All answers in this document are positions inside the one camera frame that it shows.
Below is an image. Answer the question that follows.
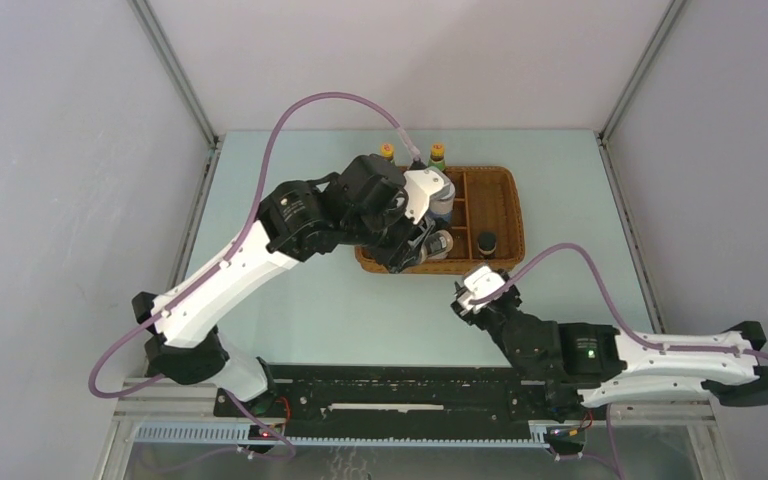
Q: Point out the small black pepper jar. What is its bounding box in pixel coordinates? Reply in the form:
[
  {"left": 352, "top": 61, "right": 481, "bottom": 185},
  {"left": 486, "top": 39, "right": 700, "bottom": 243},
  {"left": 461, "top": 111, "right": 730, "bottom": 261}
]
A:
[{"left": 477, "top": 231, "right": 498, "bottom": 259}]

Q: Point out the silver-lid salt jar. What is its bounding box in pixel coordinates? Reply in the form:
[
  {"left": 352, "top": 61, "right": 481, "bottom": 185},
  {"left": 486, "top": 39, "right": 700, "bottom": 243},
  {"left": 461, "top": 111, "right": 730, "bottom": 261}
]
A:
[{"left": 428, "top": 192, "right": 455, "bottom": 223}]

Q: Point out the brown wicker divided basket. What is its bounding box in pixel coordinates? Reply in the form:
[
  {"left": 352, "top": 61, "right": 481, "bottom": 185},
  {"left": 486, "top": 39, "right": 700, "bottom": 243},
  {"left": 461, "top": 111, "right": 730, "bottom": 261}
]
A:
[{"left": 354, "top": 165, "right": 527, "bottom": 276}]

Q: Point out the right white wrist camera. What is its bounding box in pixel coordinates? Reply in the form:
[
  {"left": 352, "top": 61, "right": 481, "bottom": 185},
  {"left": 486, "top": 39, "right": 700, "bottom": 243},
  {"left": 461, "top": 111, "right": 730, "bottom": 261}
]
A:
[{"left": 451, "top": 263, "right": 507, "bottom": 316}]

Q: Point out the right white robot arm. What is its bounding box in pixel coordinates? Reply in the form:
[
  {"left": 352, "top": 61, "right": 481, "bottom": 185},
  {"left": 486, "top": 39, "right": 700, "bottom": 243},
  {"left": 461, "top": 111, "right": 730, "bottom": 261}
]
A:
[{"left": 451, "top": 264, "right": 768, "bottom": 418}]

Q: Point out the black-lid white spice jar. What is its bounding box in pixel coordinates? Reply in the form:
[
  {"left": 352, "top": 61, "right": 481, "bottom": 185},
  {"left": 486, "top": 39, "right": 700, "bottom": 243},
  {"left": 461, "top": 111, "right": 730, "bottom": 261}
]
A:
[{"left": 422, "top": 229, "right": 454, "bottom": 261}]

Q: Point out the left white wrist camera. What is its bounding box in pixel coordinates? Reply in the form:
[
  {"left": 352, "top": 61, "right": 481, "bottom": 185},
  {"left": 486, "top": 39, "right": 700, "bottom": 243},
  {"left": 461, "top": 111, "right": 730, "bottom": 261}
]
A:
[{"left": 404, "top": 167, "right": 456, "bottom": 225}]

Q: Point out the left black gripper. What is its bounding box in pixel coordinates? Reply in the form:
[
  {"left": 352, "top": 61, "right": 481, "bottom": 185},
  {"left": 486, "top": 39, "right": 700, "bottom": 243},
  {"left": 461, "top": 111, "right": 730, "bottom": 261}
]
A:
[{"left": 342, "top": 190, "right": 435, "bottom": 274}]

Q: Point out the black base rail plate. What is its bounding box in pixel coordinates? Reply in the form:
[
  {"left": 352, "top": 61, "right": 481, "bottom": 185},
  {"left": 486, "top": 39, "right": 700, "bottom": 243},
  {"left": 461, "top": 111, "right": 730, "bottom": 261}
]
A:
[{"left": 213, "top": 362, "right": 597, "bottom": 442}]

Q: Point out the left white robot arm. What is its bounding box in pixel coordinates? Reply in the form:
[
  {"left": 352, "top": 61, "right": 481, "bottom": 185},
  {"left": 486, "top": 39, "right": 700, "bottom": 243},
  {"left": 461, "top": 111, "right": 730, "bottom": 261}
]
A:
[{"left": 137, "top": 154, "right": 451, "bottom": 417}]

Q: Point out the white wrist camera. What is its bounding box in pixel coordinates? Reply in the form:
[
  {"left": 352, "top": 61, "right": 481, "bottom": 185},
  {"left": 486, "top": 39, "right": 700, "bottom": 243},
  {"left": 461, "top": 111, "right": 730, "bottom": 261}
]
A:
[
  {"left": 451, "top": 263, "right": 507, "bottom": 316},
  {"left": 404, "top": 167, "right": 456, "bottom": 225}
]

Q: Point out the yellow-cap sauce bottle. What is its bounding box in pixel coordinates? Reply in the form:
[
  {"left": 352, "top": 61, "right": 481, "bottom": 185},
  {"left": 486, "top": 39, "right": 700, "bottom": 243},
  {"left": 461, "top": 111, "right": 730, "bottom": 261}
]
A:
[
  {"left": 428, "top": 143, "right": 446, "bottom": 173},
  {"left": 379, "top": 143, "right": 395, "bottom": 164}
]

